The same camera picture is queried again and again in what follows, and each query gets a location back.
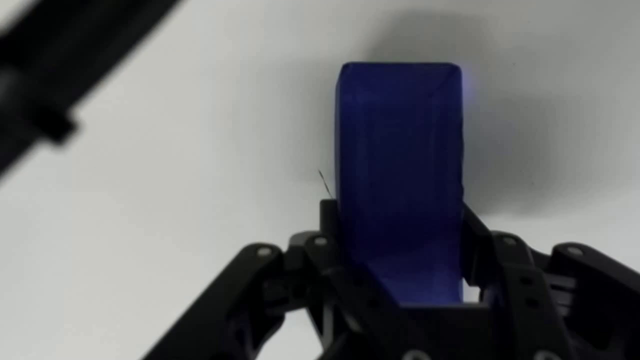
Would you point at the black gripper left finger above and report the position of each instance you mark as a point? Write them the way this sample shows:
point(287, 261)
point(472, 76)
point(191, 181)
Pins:
point(250, 299)

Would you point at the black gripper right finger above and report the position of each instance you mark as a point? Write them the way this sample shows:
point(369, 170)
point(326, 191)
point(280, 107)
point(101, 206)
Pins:
point(573, 302)

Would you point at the purple whiteboard duster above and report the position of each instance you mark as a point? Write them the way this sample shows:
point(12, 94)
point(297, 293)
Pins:
point(398, 175)

